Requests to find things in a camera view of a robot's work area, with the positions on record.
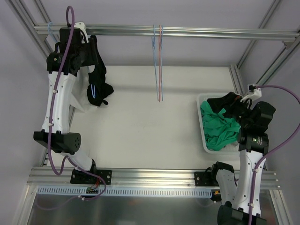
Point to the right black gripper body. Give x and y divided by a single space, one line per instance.
231 108

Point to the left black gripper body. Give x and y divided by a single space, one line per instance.
93 52

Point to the green tank top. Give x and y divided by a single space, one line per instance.
218 130

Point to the black tank top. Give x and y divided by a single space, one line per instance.
97 77

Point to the blue hanger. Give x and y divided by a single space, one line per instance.
93 90
161 63
50 32
154 60

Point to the pink hanger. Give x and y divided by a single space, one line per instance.
160 63

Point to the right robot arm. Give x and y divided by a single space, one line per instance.
240 198

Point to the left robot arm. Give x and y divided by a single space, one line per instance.
74 51

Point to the white tank top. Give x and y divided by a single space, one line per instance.
79 99

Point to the white plastic basket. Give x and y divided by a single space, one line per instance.
231 149

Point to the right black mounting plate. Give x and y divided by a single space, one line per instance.
202 179

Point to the black mounting plate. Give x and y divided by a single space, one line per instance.
79 177
202 179

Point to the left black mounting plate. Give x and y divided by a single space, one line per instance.
79 177

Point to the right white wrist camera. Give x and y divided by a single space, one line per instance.
253 93

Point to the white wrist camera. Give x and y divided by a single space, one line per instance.
82 27
253 93

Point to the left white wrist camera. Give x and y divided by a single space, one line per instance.
82 27

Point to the aluminium hanging rail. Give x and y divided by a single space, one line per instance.
182 32

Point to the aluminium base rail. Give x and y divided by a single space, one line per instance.
122 177

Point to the slotted cable duct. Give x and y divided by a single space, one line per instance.
127 191

